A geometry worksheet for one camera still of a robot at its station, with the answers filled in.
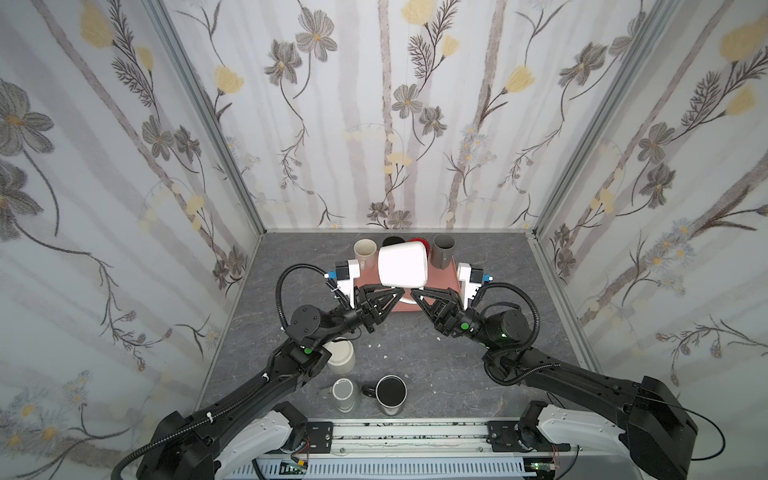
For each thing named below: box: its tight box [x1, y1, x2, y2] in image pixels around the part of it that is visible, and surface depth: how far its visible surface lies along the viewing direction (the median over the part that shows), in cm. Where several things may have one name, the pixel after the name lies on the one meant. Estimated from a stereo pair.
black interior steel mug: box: [361, 374, 408, 416], surface depth 75 cm
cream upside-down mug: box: [323, 336, 356, 375], surface depth 83 cm
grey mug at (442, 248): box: [430, 233, 456, 270], surface depth 104 cm
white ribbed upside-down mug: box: [378, 241, 428, 305], surface depth 58 cm
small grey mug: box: [332, 378, 355, 413], surface depth 75 cm
